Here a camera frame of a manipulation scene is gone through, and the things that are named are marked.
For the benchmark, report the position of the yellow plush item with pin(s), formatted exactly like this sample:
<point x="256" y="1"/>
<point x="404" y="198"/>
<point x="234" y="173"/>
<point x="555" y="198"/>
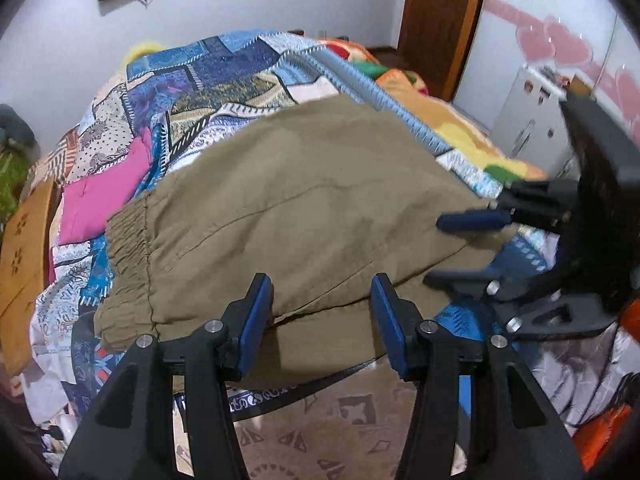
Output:
<point x="142" y="51"/>

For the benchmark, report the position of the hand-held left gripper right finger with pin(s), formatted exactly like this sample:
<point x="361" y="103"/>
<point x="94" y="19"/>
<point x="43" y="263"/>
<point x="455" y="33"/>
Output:
<point x="387" y="320"/>

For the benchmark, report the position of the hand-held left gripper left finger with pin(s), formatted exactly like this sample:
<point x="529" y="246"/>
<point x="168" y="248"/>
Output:
<point x="256" y="310"/>

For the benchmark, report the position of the patchwork quilt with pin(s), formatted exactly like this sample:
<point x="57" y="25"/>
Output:
<point x="210" y="85"/>

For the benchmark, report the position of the white wardrobe with pink hearts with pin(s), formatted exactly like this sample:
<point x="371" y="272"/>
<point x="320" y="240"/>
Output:
<point x="550" y="15"/>

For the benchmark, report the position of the green cloth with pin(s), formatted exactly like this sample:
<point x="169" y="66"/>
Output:
<point x="12" y="170"/>

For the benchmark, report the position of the brown wooden door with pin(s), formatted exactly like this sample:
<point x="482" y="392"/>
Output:
<point x="440" y="20"/>

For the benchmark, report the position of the olive green pants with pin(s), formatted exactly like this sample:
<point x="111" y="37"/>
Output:
<point x="300" y="200"/>

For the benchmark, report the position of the orange cloth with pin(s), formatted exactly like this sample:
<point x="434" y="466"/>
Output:
<point x="600" y="435"/>

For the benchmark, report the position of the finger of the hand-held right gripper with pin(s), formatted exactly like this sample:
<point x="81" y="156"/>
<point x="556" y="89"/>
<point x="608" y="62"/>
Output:
<point x="470" y="222"/>
<point x="525" y="300"/>

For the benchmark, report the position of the white cabinet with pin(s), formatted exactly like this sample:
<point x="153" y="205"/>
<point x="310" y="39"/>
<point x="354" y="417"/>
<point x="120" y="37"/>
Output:
<point x="530" y="120"/>

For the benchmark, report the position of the orange yellow green blanket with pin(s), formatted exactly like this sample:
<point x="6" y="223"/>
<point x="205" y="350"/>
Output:
<point x="450" y="125"/>

